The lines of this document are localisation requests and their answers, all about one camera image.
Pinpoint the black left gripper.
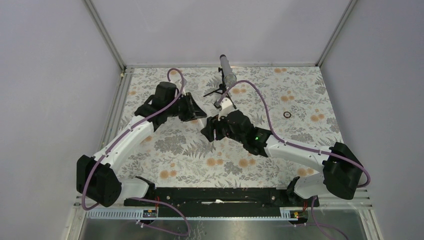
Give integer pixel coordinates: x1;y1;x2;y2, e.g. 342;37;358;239
166;92;207;122

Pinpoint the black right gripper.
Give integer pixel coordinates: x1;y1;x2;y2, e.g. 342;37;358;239
200;108;245;144

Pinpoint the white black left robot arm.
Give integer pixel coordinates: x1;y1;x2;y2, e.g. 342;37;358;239
76;81;207;207

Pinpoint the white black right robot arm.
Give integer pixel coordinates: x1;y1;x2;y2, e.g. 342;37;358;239
200;110;364;206

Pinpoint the floral patterned table mat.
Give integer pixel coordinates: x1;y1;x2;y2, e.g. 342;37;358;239
117;67;342;188

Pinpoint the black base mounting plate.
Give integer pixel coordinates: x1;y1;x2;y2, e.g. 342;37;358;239
123;187;320;217

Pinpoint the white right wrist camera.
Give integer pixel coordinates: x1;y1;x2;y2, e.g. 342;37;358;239
213;97;234;119

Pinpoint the aluminium frame rail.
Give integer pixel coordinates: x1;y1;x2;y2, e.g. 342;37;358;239
82;0;127;73

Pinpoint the slotted grey cable duct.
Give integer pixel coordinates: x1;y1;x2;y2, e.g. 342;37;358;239
86;208;301;221

